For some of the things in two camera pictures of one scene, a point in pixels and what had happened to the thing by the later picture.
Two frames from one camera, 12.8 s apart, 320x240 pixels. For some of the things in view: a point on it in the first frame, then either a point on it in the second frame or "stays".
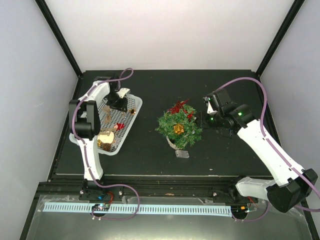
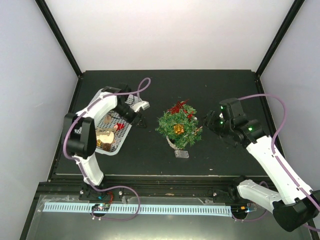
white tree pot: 174,146 stays
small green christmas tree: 181,127 stays
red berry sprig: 189,115 stays
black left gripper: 121,106 -> 139,117
